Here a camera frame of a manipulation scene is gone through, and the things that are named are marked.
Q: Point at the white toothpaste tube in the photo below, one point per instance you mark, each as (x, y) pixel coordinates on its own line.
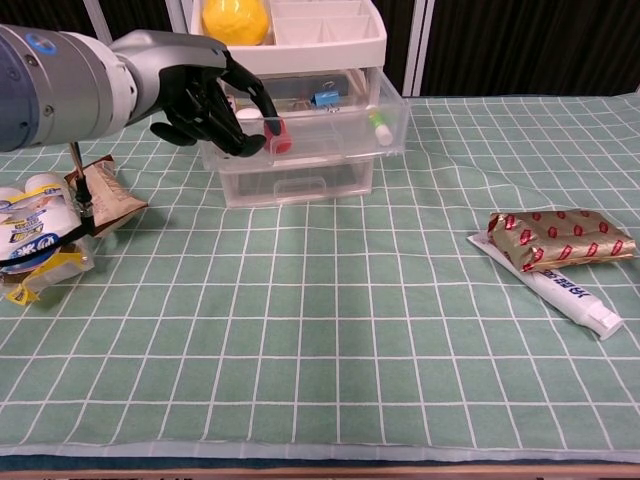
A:
(575, 300)

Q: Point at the white round cap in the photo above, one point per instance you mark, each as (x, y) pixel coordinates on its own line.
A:
(247, 114)

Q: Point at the brown snack wrapper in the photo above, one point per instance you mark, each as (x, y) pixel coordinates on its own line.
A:
(112, 200)

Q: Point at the green checked tablecloth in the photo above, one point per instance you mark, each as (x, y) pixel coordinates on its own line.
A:
(320, 325)

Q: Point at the yellow pear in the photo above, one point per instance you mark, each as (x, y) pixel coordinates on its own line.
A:
(235, 22)

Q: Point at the black pleated curtain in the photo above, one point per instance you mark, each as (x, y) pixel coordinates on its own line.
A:
(525, 45)

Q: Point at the pack of white bottles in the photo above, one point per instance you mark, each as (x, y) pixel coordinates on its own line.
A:
(35, 220)

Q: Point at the gold red-printed package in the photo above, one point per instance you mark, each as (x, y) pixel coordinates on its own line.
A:
(565, 240)

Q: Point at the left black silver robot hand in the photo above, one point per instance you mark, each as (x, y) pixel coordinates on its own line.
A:
(175, 65)

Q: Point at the white frame post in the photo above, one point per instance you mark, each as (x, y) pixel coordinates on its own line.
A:
(96, 17)
(179, 15)
(419, 50)

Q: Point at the white drawer organizer frame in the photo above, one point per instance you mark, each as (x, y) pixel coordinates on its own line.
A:
(325, 50)

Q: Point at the blue binder clip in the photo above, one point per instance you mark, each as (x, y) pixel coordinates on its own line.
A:
(325, 99)

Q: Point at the empty clear plastic drawer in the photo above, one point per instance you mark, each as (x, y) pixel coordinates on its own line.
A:
(300, 185)

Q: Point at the green white glue stick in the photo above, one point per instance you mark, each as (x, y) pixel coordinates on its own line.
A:
(382, 127)

